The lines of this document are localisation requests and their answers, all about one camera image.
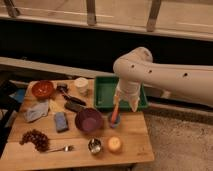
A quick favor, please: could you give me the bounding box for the orange carrot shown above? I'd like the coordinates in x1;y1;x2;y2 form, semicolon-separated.
111;104;119;123

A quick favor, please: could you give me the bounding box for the red-brown bowl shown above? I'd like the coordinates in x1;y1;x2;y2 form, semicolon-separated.
32;80;54;99

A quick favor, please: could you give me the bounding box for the green plastic tray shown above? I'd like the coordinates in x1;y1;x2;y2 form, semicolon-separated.
94;76;148;111

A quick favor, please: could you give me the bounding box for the grey-blue cloth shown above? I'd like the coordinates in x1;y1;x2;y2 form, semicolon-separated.
24;100;49;123

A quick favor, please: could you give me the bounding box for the purple bowl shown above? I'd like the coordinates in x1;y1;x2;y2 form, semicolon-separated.
75;108;103;133

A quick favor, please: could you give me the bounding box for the blue sponge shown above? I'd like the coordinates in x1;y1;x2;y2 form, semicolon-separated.
54;112;69;133

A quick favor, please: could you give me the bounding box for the dark red grape bunch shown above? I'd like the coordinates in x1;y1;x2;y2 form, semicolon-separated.
20;129;49;152

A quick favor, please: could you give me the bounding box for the yellow round fruit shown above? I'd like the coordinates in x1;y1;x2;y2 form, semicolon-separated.
107;136;122;153

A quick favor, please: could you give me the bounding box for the white cup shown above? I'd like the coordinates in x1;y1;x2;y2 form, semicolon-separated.
74;77;89;94

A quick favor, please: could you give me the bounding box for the black brush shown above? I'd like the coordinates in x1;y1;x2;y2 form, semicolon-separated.
56;83;86;106

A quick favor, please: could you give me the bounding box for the wooden table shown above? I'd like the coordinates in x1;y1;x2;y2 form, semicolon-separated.
0;78;155;171

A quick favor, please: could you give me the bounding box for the black chair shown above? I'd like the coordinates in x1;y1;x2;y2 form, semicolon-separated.
0;71;21;157

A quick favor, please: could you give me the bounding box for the dark rectangular block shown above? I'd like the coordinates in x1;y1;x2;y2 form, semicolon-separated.
64;101;84;112

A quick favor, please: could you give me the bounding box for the yellow sponge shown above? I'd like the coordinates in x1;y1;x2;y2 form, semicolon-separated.
49;99;64;114

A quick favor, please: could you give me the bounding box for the small metal cup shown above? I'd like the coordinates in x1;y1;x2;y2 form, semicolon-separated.
88;138;102;155

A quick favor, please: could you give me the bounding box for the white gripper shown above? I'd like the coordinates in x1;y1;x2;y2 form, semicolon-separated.
113;79;141;112

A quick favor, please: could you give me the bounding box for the small blue cup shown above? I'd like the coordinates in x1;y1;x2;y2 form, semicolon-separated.
107;112;120;129

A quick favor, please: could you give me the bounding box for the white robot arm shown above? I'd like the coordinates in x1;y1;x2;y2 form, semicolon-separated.
113;47;213;112

